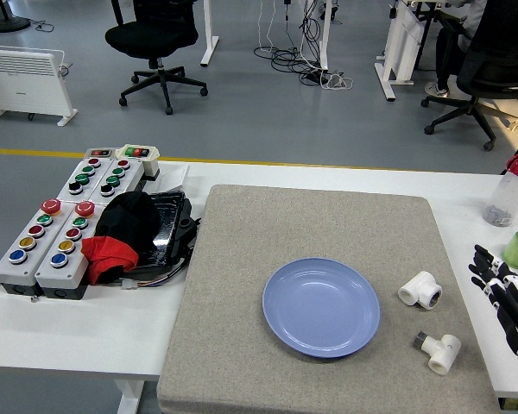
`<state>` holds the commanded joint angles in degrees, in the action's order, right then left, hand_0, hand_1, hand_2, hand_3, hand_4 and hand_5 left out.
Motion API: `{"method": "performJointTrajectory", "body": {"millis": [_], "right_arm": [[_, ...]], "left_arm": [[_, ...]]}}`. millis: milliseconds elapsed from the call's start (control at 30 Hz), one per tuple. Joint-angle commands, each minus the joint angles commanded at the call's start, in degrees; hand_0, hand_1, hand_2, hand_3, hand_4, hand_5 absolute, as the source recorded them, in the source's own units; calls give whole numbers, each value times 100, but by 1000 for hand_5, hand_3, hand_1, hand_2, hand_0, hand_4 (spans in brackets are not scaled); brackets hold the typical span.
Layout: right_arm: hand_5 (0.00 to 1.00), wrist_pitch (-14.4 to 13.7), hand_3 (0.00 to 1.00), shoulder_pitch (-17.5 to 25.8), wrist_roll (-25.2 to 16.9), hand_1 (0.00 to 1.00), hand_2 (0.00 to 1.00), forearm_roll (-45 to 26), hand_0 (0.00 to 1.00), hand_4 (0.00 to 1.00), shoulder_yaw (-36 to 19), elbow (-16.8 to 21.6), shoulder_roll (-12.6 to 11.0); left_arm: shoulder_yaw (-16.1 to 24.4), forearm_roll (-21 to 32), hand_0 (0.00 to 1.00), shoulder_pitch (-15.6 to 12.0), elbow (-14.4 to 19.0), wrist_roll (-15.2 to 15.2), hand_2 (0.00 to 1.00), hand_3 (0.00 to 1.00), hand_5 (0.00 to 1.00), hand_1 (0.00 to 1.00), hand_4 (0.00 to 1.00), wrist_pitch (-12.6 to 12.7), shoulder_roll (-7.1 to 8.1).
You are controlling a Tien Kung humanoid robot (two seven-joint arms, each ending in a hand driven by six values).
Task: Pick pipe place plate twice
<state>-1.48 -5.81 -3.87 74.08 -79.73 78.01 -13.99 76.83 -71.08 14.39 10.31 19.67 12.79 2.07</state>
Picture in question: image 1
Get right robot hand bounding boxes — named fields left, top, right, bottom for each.
left=468, top=243, right=518, bottom=376

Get white pipe fitting metal nut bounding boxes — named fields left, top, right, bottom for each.
left=412, top=330, right=462, bottom=375

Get white tee pipe fitting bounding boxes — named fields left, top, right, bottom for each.
left=397, top=271, right=444, bottom=310

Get blue plate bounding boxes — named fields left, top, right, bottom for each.
left=262, top=257, right=382, bottom=360

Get clear bottle red lid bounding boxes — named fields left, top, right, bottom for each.
left=482, top=148, right=518, bottom=228

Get grey-brown mat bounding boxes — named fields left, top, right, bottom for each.
left=156, top=184, right=502, bottom=414

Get black office chair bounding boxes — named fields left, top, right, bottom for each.
left=104, top=0, right=209, bottom=116
left=420, top=51, right=518, bottom=153

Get seated person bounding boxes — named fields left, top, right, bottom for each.
left=424, top=0, right=518, bottom=98

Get white desk leg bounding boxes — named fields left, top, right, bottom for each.
left=199, top=0, right=220, bottom=68
left=318, top=0, right=332, bottom=72

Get black plastic tray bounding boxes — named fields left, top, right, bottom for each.
left=129, top=189, right=202, bottom=279

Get white paper box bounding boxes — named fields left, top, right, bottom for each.
left=156, top=165, right=191, bottom=193

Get black cloth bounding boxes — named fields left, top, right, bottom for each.
left=93, top=191, right=161, bottom=260

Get white table leg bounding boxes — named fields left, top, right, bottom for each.
left=113, top=379, right=146, bottom=414

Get grey box green buttons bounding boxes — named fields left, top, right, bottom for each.
left=58, top=155, right=113, bottom=204
left=90, top=157, right=147, bottom=204

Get red cloth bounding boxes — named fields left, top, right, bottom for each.
left=80, top=235, right=140, bottom=286

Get grey box red mushroom button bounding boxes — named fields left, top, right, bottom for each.
left=0, top=198, right=77, bottom=297
left=34, top=200, right=109, bottom=300

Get white panel heater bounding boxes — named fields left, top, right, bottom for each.
left=0, top=45, right=79, bottom=128

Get black round stand base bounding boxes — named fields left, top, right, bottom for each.
left=0, top=0, right=31, bottom=34

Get white desk frame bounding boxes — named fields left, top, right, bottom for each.
left=374, top=0, right=444, bottom=103

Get white floor cable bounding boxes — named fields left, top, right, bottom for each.
left=256, top=0, right=355, bottom=91

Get black floor cable bundle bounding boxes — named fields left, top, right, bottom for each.
left=253, top=0, right=332, bottom=86

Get coloured wire bundle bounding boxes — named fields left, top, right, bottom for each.
left=119, top=254, right=192, bottom=292

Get cream switch box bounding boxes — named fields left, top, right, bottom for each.
left=113, top=143, right=161, bottom=180

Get small grey switch box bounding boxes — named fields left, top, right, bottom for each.
left=85, top=147, right=118, bottom=160

